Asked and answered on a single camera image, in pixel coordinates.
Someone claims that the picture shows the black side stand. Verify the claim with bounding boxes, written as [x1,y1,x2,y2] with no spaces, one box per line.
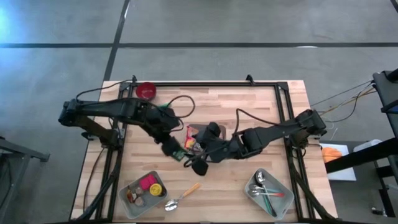
[325,68,398,218]
[0,136,50,212]

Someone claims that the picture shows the dark grey plastic bin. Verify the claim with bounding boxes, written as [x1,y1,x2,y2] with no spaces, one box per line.
[186,123,227,141]

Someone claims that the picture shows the orange object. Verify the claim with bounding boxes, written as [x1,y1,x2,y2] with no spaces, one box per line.
[322,146,343,163]

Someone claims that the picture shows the black bowl red inside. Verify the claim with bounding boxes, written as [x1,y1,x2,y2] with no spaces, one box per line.
[136,82,157,101]

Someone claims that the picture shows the orange handled spoon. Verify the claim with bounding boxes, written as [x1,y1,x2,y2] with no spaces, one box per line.
[248,190,285,198]

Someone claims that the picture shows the light grey plastic bin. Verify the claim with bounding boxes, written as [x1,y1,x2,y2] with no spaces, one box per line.
[244,168,295,220]
[118,170,169,220]

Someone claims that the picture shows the yellow handled spoon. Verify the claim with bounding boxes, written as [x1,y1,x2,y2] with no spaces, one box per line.
[164,182,201,212]

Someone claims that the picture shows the white paper sheet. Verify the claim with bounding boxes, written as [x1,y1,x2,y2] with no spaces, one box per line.
[320,142,357,182]

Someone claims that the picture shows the large silver spoon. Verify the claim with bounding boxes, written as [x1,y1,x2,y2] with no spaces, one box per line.
[254,170,277,218]

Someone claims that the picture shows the small silver spoon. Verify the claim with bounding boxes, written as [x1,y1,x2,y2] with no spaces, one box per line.
[248,184,280,192]

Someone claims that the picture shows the red yellow ramen packet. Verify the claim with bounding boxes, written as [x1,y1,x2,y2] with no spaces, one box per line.
[183,126,200,151]

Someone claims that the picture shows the brown snack packet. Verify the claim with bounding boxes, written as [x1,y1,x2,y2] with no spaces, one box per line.
[126,186,137,205]

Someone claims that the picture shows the black table frame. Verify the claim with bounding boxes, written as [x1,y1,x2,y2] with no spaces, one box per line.
[71,74,338,222]

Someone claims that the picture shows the green box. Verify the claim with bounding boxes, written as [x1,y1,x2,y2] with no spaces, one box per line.
[172,149,187,162]

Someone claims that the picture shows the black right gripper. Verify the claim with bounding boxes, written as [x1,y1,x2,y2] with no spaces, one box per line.
[183,121,246,177]

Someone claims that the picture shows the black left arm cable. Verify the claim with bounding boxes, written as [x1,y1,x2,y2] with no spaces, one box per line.
[76,79,196,133]

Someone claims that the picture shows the red box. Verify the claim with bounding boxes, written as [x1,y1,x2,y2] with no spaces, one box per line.
[139,174,157,191]

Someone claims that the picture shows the coloured floor cables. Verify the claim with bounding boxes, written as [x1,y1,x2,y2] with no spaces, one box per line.
[310,80,377,125]

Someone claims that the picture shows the white plastic tub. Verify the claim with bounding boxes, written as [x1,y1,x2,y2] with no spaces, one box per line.
[353,139,382,153]

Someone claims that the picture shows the yellow lidded black spice jar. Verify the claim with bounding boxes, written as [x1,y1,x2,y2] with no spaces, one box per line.
[149,182,165,197]

